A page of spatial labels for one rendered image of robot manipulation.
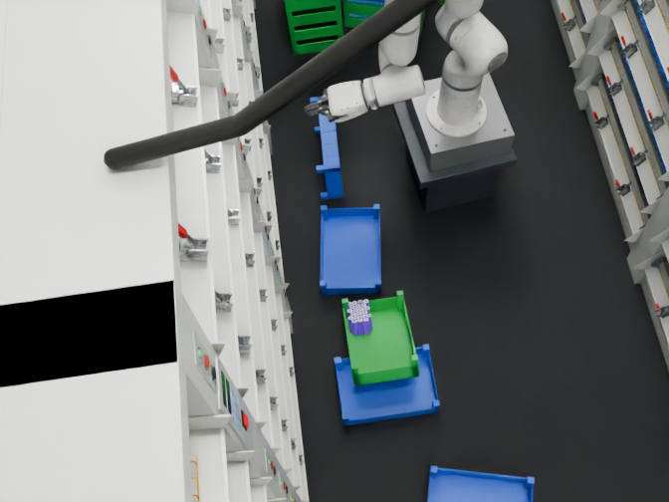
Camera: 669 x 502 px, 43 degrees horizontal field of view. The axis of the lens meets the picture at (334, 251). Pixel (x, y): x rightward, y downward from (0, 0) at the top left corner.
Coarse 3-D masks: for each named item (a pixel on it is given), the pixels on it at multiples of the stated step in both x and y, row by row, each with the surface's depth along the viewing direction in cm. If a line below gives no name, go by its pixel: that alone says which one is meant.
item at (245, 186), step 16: (240, 192) 193; (256, 272) 184; (256, 288) 182; (256, 304) 181; (256, 320) 179; (256, 336) 177; (256, 352) 176; (256, 368) 174; (272, 432) 168; (272, 448) 162
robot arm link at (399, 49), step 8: (416, 32) 207; (384, 40) 211; (392, 40) 208; (400, 40) 207; (408, 40) 207; (416, 40) 210; (384, 48) 214; (392, 48) 211; (400, 48) 210; (408, 48) 210; (416, 48) 214; (384, 56) 230; (392, 56) 213; (400, 56) 212; (408, 56) 213; (384, 64) 231; (400, 64) 215
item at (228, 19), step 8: (224, 0) 218; (224, 8) 214; (224, 16) 214; (224, 24) 215; (232, 24) 215; (232, 32) 214; (232, 40) 213; (232, 48) 212; (232, 56) 210; (232, 64) 209; (232, 72) 208; (232, 80) 207; (232, 88) 206; (240, 104) 204; (240, 136) 200; (248, 144) 193
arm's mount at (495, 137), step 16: (432, 80) 270; (480, 96) 267; (496, 96) 267; (416, 112) 265; (496, 112) 264; (416, 128) 271; (432, 128) 262; (480, 128) 262; (496, 128) 262; (432, 144) 259; (448, 144) 259; (464, 144) 259; (480, 144) 260; (496, 144) 263; (512, 144) 265; (432, 160) 262; (448, 160) 264; (464, 160) 267
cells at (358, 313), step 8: (352, 304) 273; (360, 304) 272; (368, 304) 274; (352, 312) 270; (360, 312) 270; (368, 312) 271; (352, 320) 267; (360, 320) 267; (368, 320) 267; (352, 328) 268; (360, 328) 268; (368, 328) 269
